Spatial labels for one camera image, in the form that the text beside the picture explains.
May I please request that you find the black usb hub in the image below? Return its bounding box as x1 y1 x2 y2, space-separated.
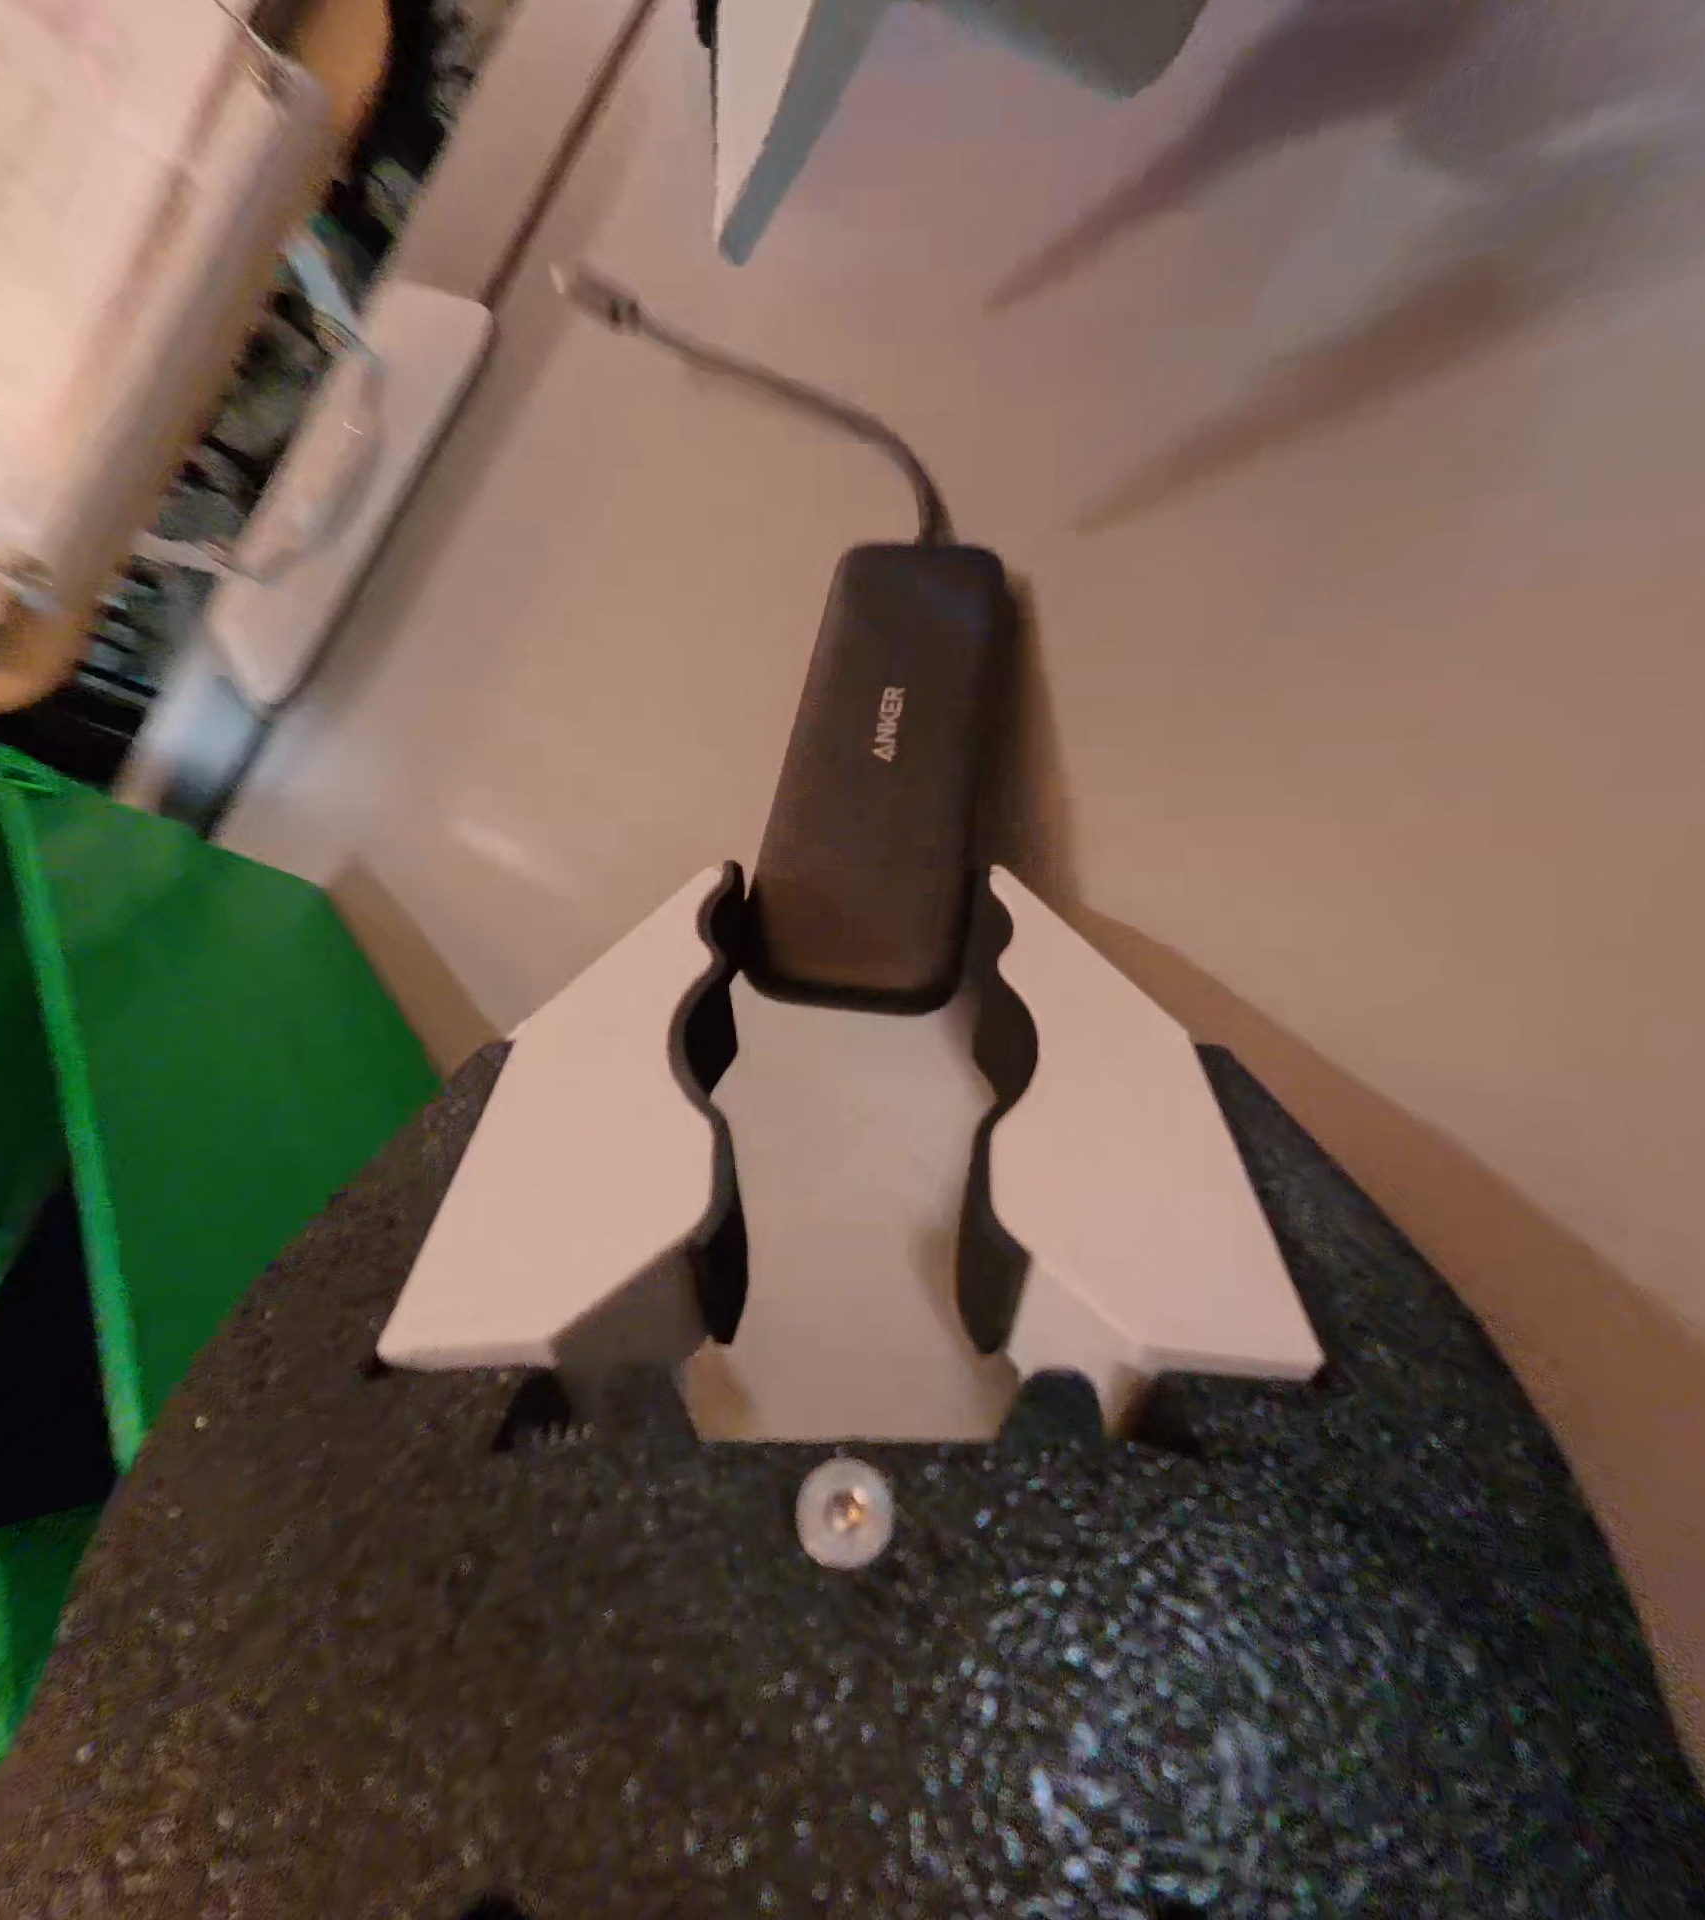
741 542 1022 1014

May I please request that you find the white flat device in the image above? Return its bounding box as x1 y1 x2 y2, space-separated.
0 0 494 811

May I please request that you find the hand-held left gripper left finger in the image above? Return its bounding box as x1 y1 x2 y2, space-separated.
379 861 750 1419

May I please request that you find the green plastic bin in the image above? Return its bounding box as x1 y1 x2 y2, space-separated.
0 744 442 1920

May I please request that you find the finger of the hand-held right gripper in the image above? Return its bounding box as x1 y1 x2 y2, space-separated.
710 0 887 269
926 0 1215 101

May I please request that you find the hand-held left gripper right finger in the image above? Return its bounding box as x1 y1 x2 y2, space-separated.
956 867 1326 1434

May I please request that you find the black hub cable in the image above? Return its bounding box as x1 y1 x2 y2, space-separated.
551 264 956 548

